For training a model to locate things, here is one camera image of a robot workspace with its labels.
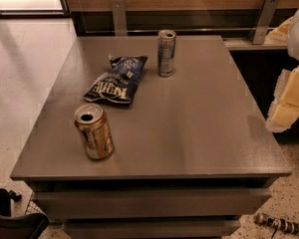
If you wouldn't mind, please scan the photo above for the silver blue energy drink can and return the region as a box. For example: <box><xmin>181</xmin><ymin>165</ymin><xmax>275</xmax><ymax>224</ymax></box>
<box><xmin>157</xmin><ymin>30</ymin><xmax>176</xmax><ymax>77</ymax></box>

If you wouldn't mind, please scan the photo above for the blue kettle chips bag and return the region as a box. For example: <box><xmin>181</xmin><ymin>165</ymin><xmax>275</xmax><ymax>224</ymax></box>
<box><xmin>84</xmin><ymin>56</ymin><xmax>148</xmax><ymax>104</ymax></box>

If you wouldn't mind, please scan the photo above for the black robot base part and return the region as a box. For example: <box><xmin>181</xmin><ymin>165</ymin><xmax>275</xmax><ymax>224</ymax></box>
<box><xmin>0</xmin><ymin>188</ymin><xmax>49</xmax><ymax>239</ymax></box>

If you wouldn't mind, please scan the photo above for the black white striped cable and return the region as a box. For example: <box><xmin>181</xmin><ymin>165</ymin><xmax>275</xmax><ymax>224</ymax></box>
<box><xmin>253</xmin><ymin>212</ymin><xmax>299</xmax><ymax>239</ymax></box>

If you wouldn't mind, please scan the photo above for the metal wall bracket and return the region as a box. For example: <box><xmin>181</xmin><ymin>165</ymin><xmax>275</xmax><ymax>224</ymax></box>
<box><xmin>251</xmin><ymin>0</ymin><xmax>280</xmax><ymax>45</ymax></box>
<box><xmin>111</xmin><ymin>0</ymin><xmax>128</xmax><ymax>36</ymax></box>

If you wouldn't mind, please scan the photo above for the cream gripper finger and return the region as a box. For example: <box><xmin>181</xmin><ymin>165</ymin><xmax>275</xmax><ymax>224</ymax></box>
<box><xmin>266</xmin><ymin>66</ymin><xmax>299</xmax><ymax>132</ymax></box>
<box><xmin>264</xmin><ymin>17</ymin><xmax>292</xmax><ymax>45</ymax></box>

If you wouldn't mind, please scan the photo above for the orange soda can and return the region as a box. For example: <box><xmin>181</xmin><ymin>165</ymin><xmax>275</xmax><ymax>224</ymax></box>
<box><xmin>74</xmin><ymin>103</ymin><xmax>115</xmax><ymax>160</ymax></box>

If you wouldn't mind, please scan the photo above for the right metal wall bracket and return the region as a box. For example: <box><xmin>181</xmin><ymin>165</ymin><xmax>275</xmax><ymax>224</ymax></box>
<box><xmin>251</xmin><ymin>0</ymin><xmax>280</xmax><ymax>45</ymax></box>

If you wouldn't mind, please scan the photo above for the left metal wall bracket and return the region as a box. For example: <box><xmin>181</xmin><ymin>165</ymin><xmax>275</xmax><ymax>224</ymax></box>
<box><xmin>111</xmin><ymin>0</ymin><xmax>128</xmax><ymax>36</ymax></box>

